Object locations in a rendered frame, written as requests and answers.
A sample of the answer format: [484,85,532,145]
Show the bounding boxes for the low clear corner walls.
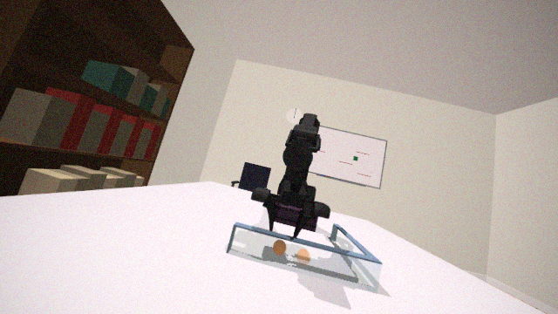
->
[228,225,382,293]

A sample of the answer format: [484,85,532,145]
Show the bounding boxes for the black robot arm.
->
[277,113,321,208]

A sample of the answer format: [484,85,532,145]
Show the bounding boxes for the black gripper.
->
[250,172,331,237]

